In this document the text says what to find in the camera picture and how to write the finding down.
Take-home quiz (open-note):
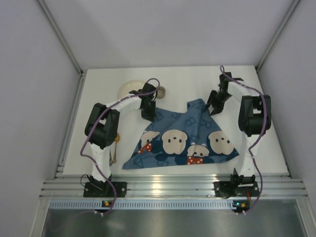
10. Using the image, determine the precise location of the aluminium mounting rail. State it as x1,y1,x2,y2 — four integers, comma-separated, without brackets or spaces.
39,163,308,199

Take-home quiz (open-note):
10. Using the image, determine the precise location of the perforated grey cable tray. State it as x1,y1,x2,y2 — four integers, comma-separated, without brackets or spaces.
49,199,249,210

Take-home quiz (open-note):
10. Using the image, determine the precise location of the cream round plate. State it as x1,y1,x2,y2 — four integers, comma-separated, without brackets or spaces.
117,80,145,99

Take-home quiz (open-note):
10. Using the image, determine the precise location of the gold spoon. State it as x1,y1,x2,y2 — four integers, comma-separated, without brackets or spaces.
113,133,120,164

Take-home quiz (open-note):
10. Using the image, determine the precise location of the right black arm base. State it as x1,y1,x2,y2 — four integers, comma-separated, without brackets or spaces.
214,169,259,199

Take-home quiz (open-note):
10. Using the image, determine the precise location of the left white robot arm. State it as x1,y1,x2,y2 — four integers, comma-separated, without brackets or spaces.
80,81,159,189

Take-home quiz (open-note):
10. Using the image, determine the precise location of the right aluminium frame post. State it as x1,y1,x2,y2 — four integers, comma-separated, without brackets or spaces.
255,0,302,73

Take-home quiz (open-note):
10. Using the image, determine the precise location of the blue bear print cloth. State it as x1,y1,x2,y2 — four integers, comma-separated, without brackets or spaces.
123,99,239,170

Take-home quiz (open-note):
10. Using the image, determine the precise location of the aluminium frame post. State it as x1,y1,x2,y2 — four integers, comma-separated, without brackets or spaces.
35,0,83,76
255,0,302,73

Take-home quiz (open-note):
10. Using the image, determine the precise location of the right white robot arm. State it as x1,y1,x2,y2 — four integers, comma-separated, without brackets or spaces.
204,66,272,177

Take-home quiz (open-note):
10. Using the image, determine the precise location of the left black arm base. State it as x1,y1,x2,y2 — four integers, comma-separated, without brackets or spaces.
83,179,127,198

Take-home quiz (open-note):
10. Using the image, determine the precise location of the left aluminium frame post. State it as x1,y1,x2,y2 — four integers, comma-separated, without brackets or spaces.
35,0,83,76

